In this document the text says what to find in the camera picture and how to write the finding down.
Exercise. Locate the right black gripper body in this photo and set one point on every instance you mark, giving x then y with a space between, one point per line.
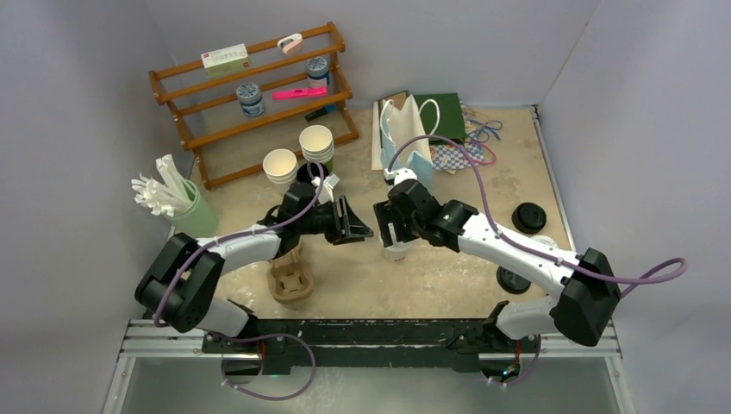
405 228

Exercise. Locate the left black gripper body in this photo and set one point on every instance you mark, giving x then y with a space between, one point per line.
323 221

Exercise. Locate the single white paper cup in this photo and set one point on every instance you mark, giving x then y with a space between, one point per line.
395 253

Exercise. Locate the white cup stack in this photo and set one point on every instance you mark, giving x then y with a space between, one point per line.
317 144
280 166

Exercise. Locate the light blue paper bag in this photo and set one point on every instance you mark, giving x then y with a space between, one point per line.
403 129

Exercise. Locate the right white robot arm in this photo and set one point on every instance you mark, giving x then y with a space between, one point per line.
581 290

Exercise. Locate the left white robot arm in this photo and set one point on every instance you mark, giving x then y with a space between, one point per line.
179 287

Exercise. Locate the black paper cup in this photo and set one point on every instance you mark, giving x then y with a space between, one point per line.
306 173

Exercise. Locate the checkered patterned paper bag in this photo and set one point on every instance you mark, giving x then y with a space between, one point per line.
450 158

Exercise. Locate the brown pulp cup carrier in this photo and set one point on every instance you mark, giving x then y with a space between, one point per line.
290 279

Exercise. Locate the green paper bag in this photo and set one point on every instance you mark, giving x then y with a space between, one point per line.
441 114

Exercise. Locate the black blue marker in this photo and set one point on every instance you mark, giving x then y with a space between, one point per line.
315 114

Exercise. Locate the black cup lid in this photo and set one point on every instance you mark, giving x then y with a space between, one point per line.
511 282
529 218

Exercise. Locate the green straw holder cup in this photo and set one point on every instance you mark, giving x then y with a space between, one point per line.
200 220

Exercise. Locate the wooden shelf rack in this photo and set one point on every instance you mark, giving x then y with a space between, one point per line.
226 93

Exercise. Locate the pink marker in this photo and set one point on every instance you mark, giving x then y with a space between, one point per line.
300 93

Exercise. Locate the left blue white jar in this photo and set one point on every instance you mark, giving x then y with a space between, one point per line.
250 98

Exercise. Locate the blue white jar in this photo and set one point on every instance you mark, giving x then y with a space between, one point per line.
250 98
317 72

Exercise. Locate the white wrapped straws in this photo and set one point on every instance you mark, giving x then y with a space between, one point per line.
166 197

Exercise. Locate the right blue white jar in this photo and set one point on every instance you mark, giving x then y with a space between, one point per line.
317 72

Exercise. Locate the pink white stapler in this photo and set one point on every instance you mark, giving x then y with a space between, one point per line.
290 45

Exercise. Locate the white green box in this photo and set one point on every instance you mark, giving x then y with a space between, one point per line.
225 61

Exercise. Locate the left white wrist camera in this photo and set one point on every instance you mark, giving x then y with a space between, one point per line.
326 188

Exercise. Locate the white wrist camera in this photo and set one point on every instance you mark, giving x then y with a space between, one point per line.
397 176
326 188

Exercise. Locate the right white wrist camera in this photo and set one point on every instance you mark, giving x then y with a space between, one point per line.
397 176

